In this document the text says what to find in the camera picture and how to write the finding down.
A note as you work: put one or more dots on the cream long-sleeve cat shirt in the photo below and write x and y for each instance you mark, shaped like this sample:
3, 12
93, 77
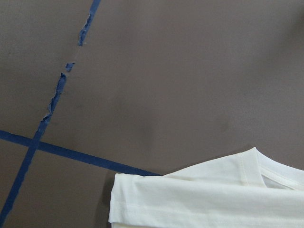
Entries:
243, 190

